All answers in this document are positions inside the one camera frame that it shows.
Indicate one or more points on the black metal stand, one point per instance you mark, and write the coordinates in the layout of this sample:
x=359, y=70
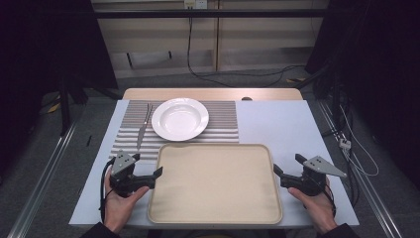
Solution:
x=64, y=105
x=336, y=99

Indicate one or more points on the person's right hand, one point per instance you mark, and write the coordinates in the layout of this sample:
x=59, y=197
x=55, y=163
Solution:
x=315, y=208

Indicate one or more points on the beige tray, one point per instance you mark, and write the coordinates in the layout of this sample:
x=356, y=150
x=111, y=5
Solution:
x=214, y=185

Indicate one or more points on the small dark round object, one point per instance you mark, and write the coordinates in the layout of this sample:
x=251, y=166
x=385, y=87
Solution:
x=246, y=98

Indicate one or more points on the metal floor rail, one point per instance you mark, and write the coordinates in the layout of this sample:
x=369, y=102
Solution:
x=43, y=175
x=369, y=195

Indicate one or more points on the white wall socket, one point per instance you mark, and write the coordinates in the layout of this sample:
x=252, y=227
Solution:
x=195, y=3

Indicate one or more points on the small black floor item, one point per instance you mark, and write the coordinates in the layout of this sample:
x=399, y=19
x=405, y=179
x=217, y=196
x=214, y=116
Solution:
x=88, y=141

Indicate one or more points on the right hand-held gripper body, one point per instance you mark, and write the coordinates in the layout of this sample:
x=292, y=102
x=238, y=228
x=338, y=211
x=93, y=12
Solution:
x=312, y=178

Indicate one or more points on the yellow floor tape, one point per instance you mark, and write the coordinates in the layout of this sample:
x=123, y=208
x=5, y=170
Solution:
x=295, y=80
x=54, y=108

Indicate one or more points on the black curtain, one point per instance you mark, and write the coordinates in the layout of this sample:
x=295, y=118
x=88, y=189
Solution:
x=379, y=66
x=39, y=59

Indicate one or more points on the silver fork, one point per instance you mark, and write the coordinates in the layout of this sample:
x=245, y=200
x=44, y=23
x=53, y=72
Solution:
x=142, y=130

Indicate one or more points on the black horizontal bar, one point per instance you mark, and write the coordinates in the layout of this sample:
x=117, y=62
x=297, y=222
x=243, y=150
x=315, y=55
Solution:
x=211, y=13

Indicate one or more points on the pale table cover sheet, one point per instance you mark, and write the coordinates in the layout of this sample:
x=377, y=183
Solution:
x=277, y=122

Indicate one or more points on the person's left hand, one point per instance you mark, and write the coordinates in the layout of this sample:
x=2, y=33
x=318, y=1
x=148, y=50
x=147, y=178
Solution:
x=120, y=206

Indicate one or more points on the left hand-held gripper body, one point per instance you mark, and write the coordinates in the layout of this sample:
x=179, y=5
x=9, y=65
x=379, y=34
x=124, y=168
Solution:
x=123, y=165

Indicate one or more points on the white power adapter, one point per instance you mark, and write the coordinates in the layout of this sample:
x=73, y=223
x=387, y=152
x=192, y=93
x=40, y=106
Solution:
x=344, y=143

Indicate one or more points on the striped placemat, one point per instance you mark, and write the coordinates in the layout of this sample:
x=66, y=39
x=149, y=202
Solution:
x=218, y=120

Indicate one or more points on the white deep plate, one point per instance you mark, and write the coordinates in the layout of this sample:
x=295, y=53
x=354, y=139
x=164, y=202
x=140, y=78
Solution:
x=180, y=119

